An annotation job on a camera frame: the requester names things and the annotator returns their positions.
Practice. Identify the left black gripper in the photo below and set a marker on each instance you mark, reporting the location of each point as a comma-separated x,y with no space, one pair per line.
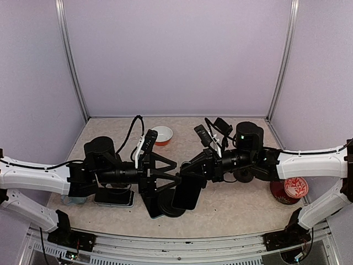
148,184

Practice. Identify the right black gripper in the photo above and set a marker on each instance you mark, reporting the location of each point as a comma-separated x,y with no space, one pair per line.
212,166

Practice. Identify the black pole phone stand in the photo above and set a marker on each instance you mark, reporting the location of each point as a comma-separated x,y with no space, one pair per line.
164,204
225,130

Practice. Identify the black teal phone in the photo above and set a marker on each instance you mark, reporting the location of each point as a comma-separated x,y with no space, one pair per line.
187,192

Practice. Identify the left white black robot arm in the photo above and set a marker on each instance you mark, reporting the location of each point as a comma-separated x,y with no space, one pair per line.
82,178

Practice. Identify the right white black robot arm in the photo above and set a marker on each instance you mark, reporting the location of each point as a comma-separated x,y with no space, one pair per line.
277,165

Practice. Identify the middle black phone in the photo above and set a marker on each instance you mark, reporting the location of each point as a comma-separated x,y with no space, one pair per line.
151,204

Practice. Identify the right flat black phone stand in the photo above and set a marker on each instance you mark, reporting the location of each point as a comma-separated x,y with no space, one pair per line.
243,176

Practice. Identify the left stacked black phone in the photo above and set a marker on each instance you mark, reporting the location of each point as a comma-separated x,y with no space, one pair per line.
114,197

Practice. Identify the orange white bowl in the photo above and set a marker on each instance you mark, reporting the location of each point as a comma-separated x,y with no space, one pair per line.
165,134

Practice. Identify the dark red saucer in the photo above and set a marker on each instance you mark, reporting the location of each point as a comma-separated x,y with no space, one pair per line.
277,189

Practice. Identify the light blue mug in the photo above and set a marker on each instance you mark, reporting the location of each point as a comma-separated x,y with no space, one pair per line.
66,200

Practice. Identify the red patterned bowl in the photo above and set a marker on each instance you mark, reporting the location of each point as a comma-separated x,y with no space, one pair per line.
296,187

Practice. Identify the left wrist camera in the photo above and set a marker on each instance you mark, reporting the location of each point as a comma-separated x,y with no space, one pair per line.
144,145

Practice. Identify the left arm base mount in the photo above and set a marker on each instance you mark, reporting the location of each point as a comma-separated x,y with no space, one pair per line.
64,235

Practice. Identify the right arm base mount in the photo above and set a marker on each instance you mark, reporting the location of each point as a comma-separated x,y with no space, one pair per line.
293,234

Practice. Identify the right aluminium frame post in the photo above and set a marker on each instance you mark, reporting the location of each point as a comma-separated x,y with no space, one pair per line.
285,60

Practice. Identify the aluminium frame post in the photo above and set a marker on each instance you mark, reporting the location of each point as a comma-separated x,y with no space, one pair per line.
285,60
62,22

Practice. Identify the left aluminium frame post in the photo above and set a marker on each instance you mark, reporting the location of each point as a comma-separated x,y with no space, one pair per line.
62,22

